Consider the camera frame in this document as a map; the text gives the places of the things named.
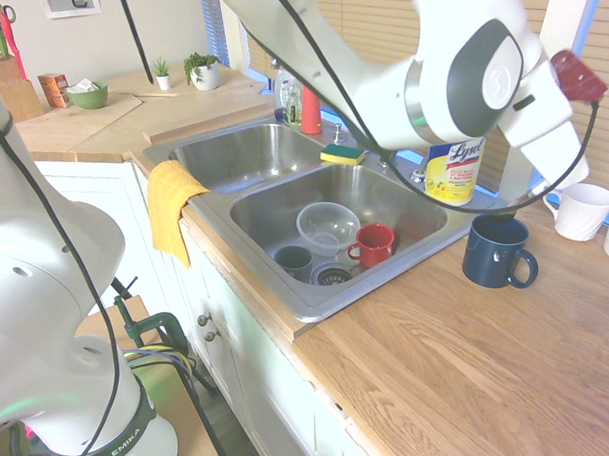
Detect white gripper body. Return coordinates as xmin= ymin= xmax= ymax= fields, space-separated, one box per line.
xmin=518 ymin=119 xmax=592 ymax=190

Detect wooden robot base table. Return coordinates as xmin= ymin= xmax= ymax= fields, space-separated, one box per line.
xmin=0 ymin=290 xmax=228 ymax=456

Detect metal sink drain strainer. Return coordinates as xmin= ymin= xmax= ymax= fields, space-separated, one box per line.
xmin=310 ymin=262 xmax=356 ymax=288

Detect stainless steel double sink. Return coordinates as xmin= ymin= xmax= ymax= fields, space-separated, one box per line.
xmin=141 ymin=108 xmax=512 ymax=330

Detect yellow Lysol wipes canister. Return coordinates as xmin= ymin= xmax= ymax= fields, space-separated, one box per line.
xmin=421 ymin=136 xmax=489 ymax=209

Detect navy blue mug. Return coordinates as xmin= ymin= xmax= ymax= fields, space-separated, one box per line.
xmin=459 ymin=212 xmax=541 ymax=292

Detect red enamel mug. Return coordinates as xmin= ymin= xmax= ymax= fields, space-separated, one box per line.
xmin=345 ymin=222 xmax=398 ymax=271

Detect yellow green sponge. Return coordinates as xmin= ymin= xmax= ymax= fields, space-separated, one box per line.
xmin=319 ymin=142 xmax=367 ymax=168

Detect wooden window blinds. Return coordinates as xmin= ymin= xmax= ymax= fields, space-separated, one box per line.
xmin=246 ymin=0 xmax=609 ymax=206

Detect clear plastic bowl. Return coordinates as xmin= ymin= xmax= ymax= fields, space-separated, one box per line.
xmin=295 ymin=200 xmax=363 ymax=259

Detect red-orange bottle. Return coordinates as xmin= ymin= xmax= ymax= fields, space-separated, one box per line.
xmin=298 ymin=83 xmax=323 ymax=136

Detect clear dish soap bottle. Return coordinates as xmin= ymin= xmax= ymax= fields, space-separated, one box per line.
xmin=273 ymin=67 xmax=305 ymax=126

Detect grey-blue plastic cup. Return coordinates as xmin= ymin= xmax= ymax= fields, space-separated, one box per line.
xmin=273 ymin=244 xmax=315 ymax=284

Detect bushy potted plant white pot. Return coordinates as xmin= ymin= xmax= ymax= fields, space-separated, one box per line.
xmin=182 ymin=51 xmax=222 ymax=92

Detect white kitchen cabinet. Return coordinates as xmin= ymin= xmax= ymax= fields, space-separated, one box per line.
xmin=31 ymin=148 xmax=373 ymax=456

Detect yellow dish cloth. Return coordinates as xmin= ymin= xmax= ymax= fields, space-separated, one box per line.
xmin=145 ymin=158 xmax=213 ymax=271

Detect small potted plant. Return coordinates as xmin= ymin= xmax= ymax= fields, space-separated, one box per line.
xmin=150 ymin=56 xmax=174 ymax=92

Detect green clamp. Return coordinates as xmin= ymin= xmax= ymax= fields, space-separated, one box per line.
xmin=112 ymin=291 xmax=193 ymax=356

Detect green bowl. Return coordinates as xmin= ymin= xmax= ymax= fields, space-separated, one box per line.
xmin=65 ymin=80 xmax=110 ymax=111

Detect wooden cutting board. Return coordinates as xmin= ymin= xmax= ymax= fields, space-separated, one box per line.
xmin=14 ymin=90 xmax=148 ymax=157

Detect orange cardboard box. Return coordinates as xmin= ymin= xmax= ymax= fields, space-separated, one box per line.
xmin=37 ymin=71 xmax=71 ymax=109

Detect wooden knife block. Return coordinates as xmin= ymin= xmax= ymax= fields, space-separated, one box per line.
xmin=0 ymin=52 xmax=46 ymax=125

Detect red wrist camera box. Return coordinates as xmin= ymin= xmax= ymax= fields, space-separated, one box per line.
xmin=549 ymin=47 xmax=609 ymax=105

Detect black cable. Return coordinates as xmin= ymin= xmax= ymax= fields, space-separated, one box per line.
xmin=0 ymin=0 xmax=124 ymax=456
xmin=269 ymin=0 xmax=603 ymax=224

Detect white framed wall picture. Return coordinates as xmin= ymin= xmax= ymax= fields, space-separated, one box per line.
xmin=44 ymin=0 xmax=103 ymax=21

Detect pink-handled utensil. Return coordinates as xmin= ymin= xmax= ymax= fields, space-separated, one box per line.
xmin=0 ymin=10 xmax=28 ymax=82

